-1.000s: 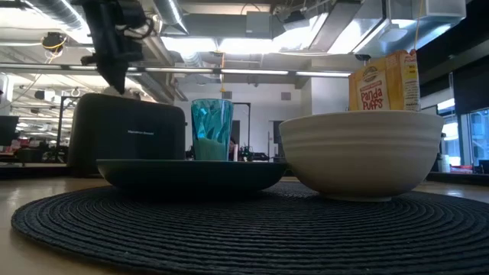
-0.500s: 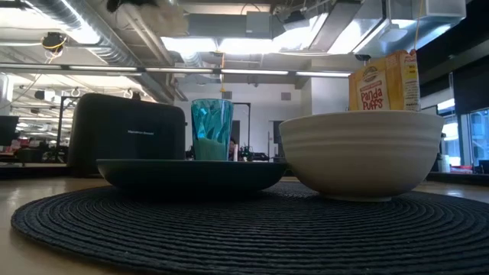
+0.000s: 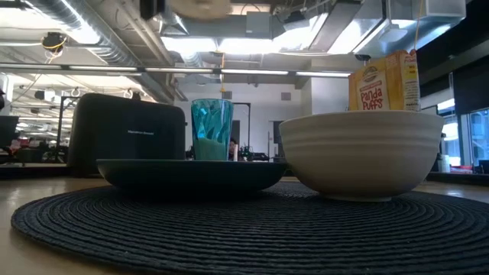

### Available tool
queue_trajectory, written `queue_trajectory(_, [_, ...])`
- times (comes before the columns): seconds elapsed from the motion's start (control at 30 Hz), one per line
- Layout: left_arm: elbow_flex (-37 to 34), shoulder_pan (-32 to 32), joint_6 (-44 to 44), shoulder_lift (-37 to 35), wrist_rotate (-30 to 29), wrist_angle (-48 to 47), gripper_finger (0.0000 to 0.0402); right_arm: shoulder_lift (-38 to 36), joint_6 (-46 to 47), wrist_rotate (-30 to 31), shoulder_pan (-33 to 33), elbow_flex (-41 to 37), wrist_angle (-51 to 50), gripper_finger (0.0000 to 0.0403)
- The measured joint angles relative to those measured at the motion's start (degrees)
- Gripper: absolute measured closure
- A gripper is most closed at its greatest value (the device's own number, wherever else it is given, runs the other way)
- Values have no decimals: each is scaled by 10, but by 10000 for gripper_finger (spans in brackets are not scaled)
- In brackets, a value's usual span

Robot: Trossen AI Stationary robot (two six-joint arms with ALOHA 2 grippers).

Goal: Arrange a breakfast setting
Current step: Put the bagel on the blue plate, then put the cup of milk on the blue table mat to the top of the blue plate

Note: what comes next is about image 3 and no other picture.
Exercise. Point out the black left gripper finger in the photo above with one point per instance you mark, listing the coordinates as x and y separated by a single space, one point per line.
151 8

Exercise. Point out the yellow Panda Puffs cereal box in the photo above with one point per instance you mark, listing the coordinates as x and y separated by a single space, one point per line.
397 84

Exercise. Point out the ceiling tube light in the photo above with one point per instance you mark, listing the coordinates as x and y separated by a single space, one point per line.
254 72
179 70
322 73
103 68
30 66

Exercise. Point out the black ceiling device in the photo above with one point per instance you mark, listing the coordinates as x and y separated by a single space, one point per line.
53 41

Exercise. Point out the black toaster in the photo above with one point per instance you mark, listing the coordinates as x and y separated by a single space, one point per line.
126 130

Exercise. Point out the teal faceted plastic tumbler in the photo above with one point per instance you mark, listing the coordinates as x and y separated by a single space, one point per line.
212 126

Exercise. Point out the person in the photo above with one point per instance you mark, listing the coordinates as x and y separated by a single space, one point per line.
232 147

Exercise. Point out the small white bottle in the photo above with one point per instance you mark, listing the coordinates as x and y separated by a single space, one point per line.
235 153

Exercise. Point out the dark teal plate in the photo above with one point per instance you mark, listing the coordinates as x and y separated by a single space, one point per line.
183 175

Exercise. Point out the black monitor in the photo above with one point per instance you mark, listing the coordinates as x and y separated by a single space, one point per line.
8 131

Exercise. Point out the black woven round placemat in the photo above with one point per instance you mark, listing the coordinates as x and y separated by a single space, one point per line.
244 237

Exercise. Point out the white ribbed ceramic bowl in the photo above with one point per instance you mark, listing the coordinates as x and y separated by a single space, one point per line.
363 153

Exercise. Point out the white container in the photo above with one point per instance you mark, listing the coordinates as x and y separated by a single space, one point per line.
444 164

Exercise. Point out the silver rectangular ventilation duct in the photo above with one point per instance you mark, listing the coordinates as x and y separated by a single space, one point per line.
344 26

